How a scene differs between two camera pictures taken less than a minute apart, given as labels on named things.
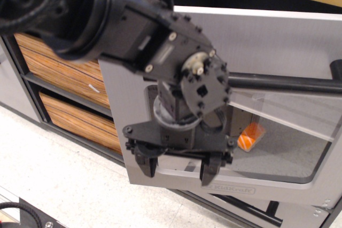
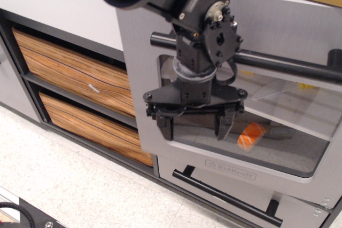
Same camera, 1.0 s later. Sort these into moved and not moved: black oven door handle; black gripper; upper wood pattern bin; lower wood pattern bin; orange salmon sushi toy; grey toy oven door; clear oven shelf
Moved: black oven door handle; black gripper; grey toy oven door
Not moved: clear oven shelf; upper wood pattern bin; orange salmon sushi toy; lower wood pattern bin
